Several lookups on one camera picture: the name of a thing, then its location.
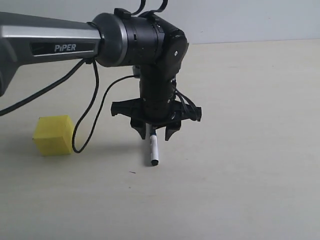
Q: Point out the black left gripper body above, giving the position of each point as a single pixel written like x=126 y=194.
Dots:
x=168 y=114

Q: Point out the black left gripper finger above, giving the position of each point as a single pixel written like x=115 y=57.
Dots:
x=171 y=128
x=140 y=127

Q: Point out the black and white whiteboard marker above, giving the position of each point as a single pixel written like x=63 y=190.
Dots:
x=154 y=150

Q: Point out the yellow foam cube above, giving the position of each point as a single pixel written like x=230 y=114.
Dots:
x=53 y=135

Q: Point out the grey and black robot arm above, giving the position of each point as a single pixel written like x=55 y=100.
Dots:
x=152 y=46

